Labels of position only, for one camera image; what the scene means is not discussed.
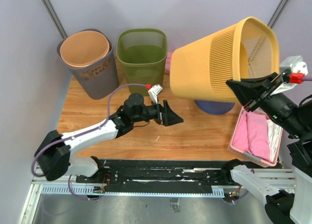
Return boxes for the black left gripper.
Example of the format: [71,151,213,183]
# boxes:
[133,98,184,126]

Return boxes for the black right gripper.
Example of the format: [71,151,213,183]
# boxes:
[226,70,310,136]

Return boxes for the blue plastic bucket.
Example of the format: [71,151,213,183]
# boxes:
[195,100,235,115]

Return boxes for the yellow ribbed plastic bin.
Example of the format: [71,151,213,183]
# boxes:
[170,17,279,102]

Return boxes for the green ribbed plastic bin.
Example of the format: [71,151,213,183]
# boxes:
[116,28,168,85]

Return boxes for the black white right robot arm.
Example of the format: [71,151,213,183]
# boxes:
[221,73,312,224]

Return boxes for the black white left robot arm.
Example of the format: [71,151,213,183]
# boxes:
[34,93,183,183]

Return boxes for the pink folded cloth in basket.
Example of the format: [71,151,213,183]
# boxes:
[232,110,269,160]

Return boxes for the pink folded shirt on table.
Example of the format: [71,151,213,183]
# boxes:
[164,52,173,74]

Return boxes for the pink perforated plastic basket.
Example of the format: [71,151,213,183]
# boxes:
[228,108,283,167]

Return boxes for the white cloth in basket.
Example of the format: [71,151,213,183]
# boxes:
[267,120,282,162]

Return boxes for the orange plastic bin inside grey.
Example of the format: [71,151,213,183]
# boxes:
[59,30,110,68]

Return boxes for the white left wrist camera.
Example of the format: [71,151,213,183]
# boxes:
[148,84,163,104]

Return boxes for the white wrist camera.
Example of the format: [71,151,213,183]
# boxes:
[148,84,163,104]
[271,56,308,95]

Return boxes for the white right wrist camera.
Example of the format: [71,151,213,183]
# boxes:
[271,56,308,95]

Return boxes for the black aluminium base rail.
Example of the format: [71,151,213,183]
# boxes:
[31,158,298,199]

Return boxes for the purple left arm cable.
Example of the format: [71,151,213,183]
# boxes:
[31,83,150,202]

